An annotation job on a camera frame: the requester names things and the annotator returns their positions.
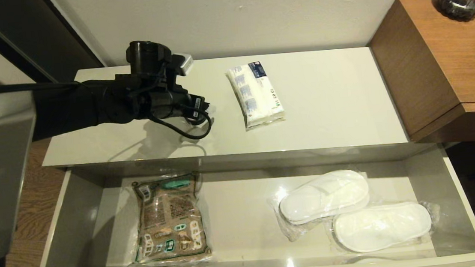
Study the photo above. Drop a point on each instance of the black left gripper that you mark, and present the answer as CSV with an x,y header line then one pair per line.
x,y
175,104

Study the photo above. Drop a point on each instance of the white tissue pack blue print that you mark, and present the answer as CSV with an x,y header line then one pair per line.
x,y
256,97

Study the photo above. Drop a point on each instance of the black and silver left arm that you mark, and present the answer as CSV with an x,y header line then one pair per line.
x,y
67,109

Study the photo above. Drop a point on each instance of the white glossy low cabinet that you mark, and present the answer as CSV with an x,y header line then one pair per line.
x,y
325,100

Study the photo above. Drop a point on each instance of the brown grain bag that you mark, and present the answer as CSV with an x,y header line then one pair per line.
x,y
172,221

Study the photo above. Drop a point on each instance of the white slipper in plastic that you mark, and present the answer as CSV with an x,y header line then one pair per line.
x,y
383,226
324,197

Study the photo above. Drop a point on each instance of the black door panel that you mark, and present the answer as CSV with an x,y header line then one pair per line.
x,y
31,35

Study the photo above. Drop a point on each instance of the brown wooden desk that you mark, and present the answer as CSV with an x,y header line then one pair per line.
x,y
451,67

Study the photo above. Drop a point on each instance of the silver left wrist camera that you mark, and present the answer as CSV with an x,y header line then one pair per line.
x,y
184,65

